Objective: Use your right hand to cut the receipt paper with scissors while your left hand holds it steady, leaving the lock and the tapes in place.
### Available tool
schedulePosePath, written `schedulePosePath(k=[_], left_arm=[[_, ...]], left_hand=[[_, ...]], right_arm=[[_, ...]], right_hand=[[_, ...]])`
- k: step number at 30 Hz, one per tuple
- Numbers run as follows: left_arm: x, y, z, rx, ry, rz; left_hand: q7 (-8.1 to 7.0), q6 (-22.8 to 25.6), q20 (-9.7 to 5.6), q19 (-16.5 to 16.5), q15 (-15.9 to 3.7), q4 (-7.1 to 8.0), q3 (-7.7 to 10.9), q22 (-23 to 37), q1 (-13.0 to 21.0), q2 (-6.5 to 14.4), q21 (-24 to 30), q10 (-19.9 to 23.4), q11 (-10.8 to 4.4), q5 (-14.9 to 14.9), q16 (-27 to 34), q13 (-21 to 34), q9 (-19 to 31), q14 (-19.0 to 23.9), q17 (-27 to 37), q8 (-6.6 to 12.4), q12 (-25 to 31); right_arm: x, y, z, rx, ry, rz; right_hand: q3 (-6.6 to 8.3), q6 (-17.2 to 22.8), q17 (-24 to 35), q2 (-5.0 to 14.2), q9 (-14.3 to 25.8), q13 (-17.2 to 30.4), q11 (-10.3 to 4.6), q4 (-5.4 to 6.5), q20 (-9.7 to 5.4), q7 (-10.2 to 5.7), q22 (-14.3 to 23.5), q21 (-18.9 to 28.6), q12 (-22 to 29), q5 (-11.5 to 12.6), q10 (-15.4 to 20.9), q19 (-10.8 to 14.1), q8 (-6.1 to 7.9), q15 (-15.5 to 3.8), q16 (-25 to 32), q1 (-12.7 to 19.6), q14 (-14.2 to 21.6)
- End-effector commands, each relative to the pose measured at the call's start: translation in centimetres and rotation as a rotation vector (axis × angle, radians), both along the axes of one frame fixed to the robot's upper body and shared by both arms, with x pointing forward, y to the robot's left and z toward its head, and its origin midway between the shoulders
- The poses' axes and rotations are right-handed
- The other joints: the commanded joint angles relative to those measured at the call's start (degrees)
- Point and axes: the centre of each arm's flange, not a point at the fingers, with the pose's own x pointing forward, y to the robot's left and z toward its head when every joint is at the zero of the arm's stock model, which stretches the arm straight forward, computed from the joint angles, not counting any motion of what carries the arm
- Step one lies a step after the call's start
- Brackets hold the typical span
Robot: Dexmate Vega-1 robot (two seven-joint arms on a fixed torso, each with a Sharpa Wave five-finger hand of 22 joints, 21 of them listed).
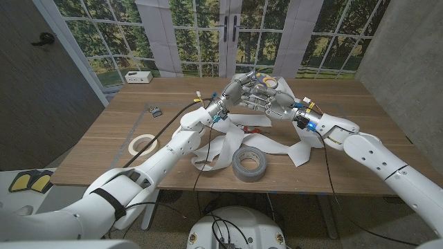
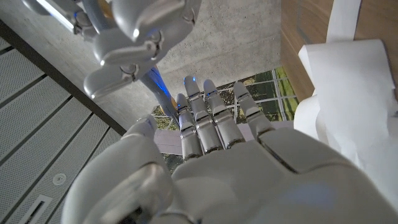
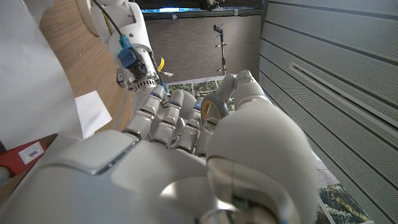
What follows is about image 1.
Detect white robot torso edge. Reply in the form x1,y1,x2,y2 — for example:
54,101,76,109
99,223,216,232
0,239,141,249

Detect thin black left wrist wire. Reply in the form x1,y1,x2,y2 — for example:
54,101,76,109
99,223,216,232
125,122,214,221

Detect black torso cable bundle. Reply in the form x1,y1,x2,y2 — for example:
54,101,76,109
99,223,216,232
203,212,251,249

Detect white table leg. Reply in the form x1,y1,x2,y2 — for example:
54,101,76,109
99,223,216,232
141,189,161,231

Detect grey table leg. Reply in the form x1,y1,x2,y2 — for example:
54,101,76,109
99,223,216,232
317,193,339,240

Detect scissors with beige grey handles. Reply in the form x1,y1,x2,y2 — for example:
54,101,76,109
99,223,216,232
256,71,280,89

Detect white floor board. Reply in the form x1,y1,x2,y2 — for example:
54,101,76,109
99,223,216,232
0,168,86,217

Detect white sneaker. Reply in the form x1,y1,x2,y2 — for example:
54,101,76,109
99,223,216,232
13,205,36,217

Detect beige masking tape roll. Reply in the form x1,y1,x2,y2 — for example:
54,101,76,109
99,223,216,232
127,133,160,157

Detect long white receipt paper strip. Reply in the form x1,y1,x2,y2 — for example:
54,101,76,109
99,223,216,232
190,72,325,172

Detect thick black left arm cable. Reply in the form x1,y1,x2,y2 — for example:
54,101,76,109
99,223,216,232
122,98,214,169

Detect thin black floor cables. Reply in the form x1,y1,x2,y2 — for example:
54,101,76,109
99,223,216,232
103,192,222,241

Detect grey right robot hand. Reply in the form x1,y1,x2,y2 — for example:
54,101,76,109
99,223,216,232
239,85,323,131

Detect grey duct tape roll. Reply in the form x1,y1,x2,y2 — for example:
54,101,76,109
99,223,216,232
231,145,269,183

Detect black round floor object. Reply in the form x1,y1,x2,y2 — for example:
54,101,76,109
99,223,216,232
158,189,183,204

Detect printed window forest backdrop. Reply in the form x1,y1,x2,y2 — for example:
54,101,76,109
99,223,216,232
33,0,392,100

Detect yellow black foot pedal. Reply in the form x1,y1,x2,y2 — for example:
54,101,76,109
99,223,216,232
8,169,35,193
30,169,55,194

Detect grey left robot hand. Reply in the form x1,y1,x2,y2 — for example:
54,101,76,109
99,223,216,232
206,71,268,123

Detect white robot torso base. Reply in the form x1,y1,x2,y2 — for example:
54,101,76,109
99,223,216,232
186,206,287,249

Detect white power box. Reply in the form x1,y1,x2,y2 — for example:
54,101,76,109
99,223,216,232
124,71,154,84

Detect thin black right wrist wire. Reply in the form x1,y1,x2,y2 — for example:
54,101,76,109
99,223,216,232
315,133,422,247

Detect thin black wrist wire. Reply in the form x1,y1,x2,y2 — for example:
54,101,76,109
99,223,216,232
125,122,214,221
315,133,422,247

